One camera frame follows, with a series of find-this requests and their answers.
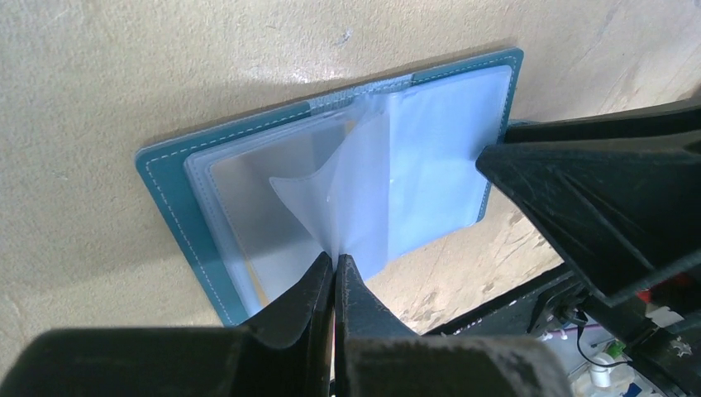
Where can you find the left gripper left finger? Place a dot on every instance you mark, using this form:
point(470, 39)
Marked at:
point(284, 350)

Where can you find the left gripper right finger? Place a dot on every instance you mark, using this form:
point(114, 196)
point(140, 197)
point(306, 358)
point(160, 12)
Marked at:
point(379, 355)

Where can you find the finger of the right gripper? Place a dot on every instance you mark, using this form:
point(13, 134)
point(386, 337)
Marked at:
point(659, 120)

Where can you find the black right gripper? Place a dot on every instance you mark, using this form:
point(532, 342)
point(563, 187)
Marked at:
point(625, 215)

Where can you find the teal card holder wallet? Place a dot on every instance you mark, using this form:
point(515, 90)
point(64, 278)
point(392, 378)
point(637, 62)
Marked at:
point(374, 170)

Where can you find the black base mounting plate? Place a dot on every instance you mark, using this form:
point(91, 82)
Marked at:
point(510, 313)

